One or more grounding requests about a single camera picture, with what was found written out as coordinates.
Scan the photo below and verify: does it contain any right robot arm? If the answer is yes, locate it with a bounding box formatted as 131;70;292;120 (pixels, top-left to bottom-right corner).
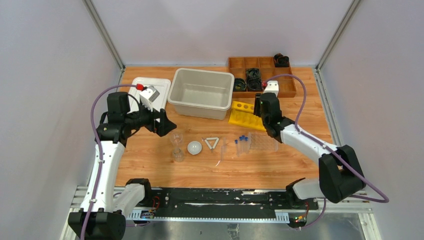
253;92;367;209

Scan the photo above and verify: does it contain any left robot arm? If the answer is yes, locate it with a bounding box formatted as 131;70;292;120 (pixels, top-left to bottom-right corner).
68;89;177;240

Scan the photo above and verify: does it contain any yellow test tube rack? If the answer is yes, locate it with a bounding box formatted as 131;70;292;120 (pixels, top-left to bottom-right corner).
228;101;266;132

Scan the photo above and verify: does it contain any white plastic lid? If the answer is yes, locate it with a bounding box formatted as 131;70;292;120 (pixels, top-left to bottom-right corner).
128;77;172;112

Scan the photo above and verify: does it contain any clear plastic tube rack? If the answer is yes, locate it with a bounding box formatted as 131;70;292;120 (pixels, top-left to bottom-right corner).
248;132;279;153

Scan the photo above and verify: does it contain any blue capped tube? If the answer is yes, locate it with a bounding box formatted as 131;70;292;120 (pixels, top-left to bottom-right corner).
234;139;241;157
244;136;251;154
239;135;246;154
241;135;248;154

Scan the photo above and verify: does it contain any small glass flask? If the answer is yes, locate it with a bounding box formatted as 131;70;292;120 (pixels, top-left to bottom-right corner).
172;147;184;163

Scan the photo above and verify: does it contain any white evaporating dish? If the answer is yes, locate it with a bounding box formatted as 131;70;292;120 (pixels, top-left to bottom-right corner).
187;141;203;156

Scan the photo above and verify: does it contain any wooden compartment tray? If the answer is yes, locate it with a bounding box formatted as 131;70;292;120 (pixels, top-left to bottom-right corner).
228;56;297;98

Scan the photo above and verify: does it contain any beige plastic bin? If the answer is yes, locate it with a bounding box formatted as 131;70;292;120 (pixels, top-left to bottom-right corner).
167;68;235;120

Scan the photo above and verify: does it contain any white clay triangle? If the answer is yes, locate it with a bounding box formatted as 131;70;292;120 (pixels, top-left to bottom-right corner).
202;137;220;152

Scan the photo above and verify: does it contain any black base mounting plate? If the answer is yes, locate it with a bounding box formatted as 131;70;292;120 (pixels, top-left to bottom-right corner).
131;187;319;220

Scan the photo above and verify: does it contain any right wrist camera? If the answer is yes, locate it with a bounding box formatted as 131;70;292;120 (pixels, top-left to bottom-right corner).
263;80;280;97

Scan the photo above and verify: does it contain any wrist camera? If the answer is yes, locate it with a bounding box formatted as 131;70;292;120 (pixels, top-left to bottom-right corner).
263;80;280;97
139;85;160;112

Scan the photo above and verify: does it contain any black strap coil in tray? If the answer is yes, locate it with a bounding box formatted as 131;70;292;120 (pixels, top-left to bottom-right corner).
245;67;264;92

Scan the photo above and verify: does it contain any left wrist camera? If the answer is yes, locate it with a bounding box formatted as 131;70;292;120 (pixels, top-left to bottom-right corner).
139;85;160;112

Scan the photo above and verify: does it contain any black strap coil corner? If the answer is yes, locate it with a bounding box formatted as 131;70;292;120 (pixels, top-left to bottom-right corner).
273;53;290;68

